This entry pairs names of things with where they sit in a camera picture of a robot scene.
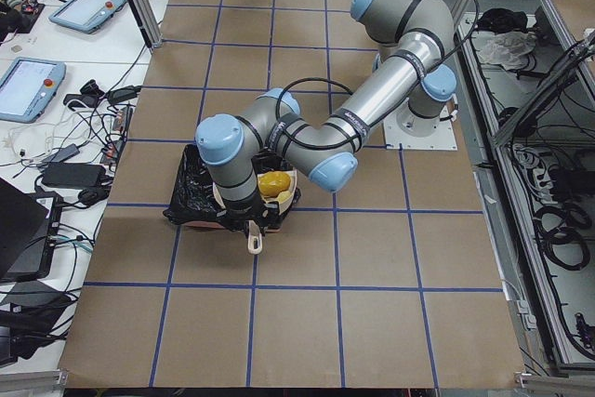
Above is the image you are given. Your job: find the teach pendant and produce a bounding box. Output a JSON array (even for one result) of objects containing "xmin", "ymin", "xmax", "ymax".
[
  {"xmin": 1, "ymin": 57, "xmax": 66, "ymax": 124},
  {"xmin": 49, "ymin": 0, "xmax": 126, "ymax": 33}
]

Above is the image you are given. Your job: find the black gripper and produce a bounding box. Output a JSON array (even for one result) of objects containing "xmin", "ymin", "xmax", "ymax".
[{"xmin": 222, "ymin": 202, "xmax": 279, "ymax": 235}]

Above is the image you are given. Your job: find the black laptop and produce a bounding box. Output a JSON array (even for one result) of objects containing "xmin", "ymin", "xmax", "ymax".
[{"xmin": 1, "ymin": 180, "xmax": 62, "ymax": 284}]

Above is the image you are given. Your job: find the crumpled yellow paper ball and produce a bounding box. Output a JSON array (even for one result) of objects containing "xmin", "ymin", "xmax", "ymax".
[{"xmin": 258, "ymin": 171, "xmax": 291, "ymax": 198}]

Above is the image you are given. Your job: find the beige plastic dustpan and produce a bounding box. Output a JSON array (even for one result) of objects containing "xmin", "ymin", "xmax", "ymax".
[{"xmin": 212, "ymin": 169, "xmax": 299, "ymax": 255}]

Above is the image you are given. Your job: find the far teach pendant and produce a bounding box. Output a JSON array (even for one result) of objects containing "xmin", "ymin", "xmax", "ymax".
[{"xmin": 49, "ymin": 0, "xmax": 126, "ymax": 33}]

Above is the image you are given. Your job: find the white crumpled cloth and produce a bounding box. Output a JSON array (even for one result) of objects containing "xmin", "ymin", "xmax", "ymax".
[{"xmin": 478, "ymin": 32, "xmax": 536, "ymax": 71}]

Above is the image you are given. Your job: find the black lined trash bin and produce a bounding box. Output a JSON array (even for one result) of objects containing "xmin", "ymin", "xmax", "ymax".
[{"xmin": 163, "ymin": 144, "xmax": 301, "ymax": 232}]

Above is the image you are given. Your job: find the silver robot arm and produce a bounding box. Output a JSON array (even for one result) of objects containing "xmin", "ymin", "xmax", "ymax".
[{"xmin": 195, "ymin": 0, "xmax": 456, "ymax": 231}]

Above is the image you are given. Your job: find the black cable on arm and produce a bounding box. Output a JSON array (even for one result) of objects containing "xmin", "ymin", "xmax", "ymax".
[{"xmin": 273, "ymin": 0, "xmax": 480, "ymax": 128}]

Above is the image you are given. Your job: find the near teach pendant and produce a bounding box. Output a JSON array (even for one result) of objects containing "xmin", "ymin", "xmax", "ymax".
[{"xmin": 1, "ymin": 57, "xmax": 66, "ymax": 124}]

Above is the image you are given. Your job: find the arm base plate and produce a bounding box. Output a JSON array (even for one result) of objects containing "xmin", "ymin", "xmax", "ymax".
[{"xmin": 383, "ymin": 107, "xmax": 457, "ymax": 152}]

